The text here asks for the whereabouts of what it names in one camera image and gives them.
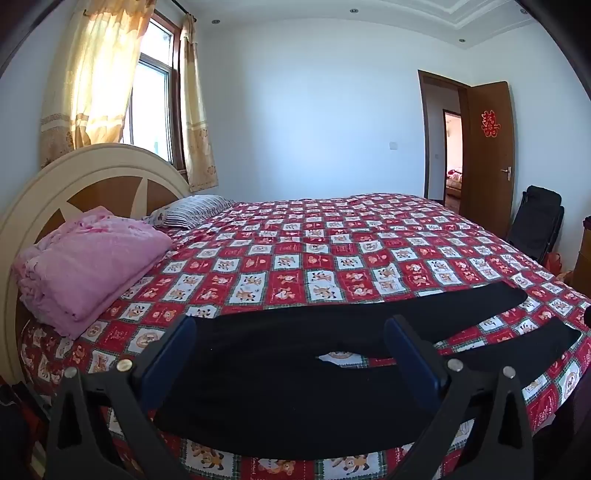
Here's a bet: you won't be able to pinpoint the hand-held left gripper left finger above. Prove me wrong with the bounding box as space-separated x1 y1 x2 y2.
45 316 198 480

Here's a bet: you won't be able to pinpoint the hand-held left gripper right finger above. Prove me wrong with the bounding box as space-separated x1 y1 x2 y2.
384 315 540 480

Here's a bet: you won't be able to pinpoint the black pants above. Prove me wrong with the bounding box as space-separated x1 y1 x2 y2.
154 281 582 461

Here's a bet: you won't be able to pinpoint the folded pink blanket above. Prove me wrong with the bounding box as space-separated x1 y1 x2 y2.
13 206 174 340

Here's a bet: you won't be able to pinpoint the striped pillow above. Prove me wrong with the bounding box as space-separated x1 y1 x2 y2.
148 195 236 230

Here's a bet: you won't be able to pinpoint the red patterned bed sheet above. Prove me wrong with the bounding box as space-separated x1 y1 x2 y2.
18 193 591 480

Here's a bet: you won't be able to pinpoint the black folding chair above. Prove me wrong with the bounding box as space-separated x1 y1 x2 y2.
506 185 565 265

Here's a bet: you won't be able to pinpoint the cream and wood headboard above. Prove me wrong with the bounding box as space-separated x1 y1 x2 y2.
0 143 193 384

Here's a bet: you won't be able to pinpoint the brown wooden door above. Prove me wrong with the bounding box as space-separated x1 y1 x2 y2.
458 81 516 241

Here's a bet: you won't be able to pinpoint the red paper door decoration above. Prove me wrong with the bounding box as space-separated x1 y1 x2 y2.
480 109 500 138

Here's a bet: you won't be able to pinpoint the yellow patterned curtain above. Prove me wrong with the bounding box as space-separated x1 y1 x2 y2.
179 14 219 193
39 0 158 169

